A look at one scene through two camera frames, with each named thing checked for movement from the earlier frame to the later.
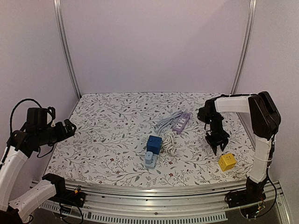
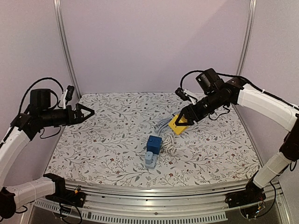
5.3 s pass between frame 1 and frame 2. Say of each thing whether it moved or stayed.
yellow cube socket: moved
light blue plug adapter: stayed
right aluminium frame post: stayed
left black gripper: moved
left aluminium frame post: stayed
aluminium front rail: stayed
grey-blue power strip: stayed
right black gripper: moved
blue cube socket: stayed
